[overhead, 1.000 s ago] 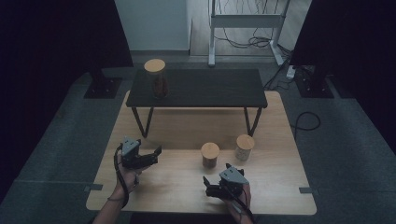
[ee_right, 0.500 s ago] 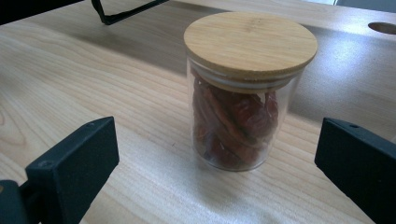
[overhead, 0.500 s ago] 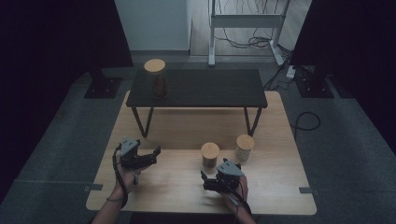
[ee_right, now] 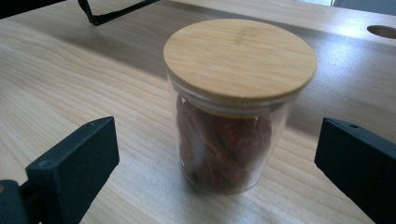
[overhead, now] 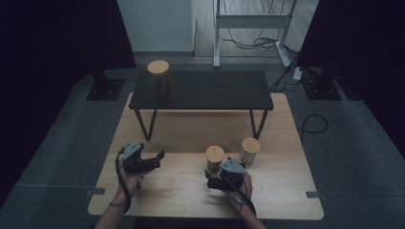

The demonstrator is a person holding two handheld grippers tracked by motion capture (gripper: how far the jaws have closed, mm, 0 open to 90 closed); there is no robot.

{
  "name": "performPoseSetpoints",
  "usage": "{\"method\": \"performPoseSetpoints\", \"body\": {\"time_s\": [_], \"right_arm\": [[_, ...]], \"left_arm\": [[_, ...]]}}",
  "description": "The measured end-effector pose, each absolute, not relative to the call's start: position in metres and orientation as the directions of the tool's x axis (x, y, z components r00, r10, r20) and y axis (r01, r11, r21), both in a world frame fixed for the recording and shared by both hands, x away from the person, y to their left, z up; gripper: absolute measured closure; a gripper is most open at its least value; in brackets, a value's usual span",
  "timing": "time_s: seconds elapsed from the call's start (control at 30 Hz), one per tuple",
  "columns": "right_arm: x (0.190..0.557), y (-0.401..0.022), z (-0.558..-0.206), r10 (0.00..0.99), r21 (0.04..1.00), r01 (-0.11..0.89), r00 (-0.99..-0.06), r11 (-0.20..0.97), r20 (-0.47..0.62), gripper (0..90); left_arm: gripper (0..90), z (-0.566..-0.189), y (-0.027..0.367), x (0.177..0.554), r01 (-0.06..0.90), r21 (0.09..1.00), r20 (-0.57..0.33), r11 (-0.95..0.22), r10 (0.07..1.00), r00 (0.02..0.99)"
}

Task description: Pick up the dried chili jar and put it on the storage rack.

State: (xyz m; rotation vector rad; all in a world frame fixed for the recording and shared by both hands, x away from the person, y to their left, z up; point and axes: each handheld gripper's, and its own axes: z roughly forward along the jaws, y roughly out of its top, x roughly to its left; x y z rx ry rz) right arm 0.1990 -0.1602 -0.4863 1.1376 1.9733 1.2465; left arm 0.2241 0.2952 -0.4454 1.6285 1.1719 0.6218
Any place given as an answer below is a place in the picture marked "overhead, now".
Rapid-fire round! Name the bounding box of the black shelf with metal legs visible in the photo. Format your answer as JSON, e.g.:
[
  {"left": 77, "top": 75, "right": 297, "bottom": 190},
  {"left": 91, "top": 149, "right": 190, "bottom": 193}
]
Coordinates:
[{"left": 128, "top": 70, "right": 275, "bottom": 142}]

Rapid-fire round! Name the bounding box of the person's right hand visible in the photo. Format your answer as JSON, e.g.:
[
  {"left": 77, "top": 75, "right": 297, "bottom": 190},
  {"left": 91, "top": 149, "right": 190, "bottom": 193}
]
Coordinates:
[{"left": 223, "top": 174, "right": 254, "bottom": 213}]

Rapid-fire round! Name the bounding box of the tangle of black floor cables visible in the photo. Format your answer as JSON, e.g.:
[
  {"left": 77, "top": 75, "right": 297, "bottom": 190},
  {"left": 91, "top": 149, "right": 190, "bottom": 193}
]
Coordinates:
[{"left": 219, "top": 0, "right": 300, "bottom": 52}]

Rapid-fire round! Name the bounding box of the dark curtain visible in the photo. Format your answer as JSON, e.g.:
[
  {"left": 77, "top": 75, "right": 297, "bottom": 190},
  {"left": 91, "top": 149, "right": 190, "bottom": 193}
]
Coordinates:
[
  {"left": 295, "top": 0, "right": 405, "bottom": 154},
  {"left": 0, "top": 0, "right": 138, "bottom": 208}
]

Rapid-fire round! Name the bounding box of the looped black cable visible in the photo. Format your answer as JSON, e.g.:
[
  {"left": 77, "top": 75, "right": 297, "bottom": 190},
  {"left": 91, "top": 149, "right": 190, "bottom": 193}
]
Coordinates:
[{"left": 297, "top": 114, "right": 329, "bottom": 142}]

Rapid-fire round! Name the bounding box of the hand-held gripper cable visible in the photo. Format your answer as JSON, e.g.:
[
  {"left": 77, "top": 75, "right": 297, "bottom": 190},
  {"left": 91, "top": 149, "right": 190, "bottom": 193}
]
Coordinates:
[
  {"left": 224, "top": 177, "right": 257, "bottom": 216},
  {"left": 115, "top": 149, "right": 132, "bottom": 214}
]

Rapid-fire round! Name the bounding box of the wooden cup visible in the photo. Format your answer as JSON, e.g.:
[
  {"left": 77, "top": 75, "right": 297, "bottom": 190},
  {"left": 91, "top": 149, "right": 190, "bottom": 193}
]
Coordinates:
[
  {"left": 204, "top": 145, "right": 225, "bottom": 175},
  {"left": 240, "top": 136, "right": 262, "bottom": 165}
]

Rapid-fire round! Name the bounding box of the tall glass jar wooden lid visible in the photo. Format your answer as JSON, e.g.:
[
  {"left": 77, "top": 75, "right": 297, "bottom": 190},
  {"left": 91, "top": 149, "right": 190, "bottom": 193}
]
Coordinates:
[{"left": 146, "top": 59, "right": 174, "bottom": 101}]

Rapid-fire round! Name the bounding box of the white desk frame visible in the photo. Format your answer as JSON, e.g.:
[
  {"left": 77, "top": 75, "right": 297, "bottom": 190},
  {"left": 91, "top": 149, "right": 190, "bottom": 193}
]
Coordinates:
[{"left": 212, "top": 0, "right": 299, "bottom": 70}]

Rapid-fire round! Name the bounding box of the right hand-held gripper cable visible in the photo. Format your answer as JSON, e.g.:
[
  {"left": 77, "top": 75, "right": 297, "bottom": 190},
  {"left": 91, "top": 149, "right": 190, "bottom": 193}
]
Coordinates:
[{"left": 224, "top": 177, "right": 257, "bottom": 216}]

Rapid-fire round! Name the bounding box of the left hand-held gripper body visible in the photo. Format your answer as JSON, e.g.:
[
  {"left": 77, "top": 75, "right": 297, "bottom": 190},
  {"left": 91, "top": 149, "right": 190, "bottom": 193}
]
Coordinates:
[{"left": 122, "top": 140, "right": 160, "bottom": 175}]

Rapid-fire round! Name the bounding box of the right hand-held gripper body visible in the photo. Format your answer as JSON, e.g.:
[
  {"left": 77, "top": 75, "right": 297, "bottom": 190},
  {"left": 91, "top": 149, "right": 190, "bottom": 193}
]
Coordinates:
[{"left": 207, "top": 157, "right": 247, "bottom": 192}]

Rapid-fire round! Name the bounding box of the black stand base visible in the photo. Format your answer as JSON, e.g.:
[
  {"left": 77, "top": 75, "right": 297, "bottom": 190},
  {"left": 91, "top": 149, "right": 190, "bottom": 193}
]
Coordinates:
[
  {"left": 85, "top": 68, "right": 126, "bottom": 102},
  {"left": 300, "top": 66, "right": 343, "bottom": 102}
]

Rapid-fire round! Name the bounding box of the left hand-held gripper cable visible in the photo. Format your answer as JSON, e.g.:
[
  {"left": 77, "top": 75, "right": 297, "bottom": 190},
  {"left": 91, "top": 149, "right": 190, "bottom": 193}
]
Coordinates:
[{"left": 115, "top": 149, "right": 132, "bottom": 214}]

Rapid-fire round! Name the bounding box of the person's left hand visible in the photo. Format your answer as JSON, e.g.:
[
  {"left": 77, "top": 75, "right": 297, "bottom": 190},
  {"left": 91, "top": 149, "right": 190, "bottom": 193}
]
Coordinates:
[{"left": 117, "top": 168, "right": 152, "bottom": 199}]

